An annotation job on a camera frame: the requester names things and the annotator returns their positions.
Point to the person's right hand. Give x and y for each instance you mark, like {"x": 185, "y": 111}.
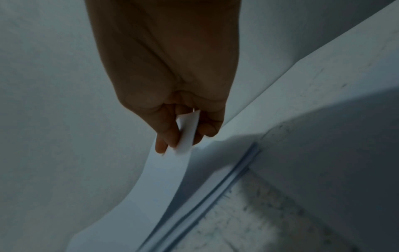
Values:
{"x": 168, "y": 49}

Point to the stack of white paper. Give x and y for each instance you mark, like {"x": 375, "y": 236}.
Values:
{"x": 336, "y": 172}

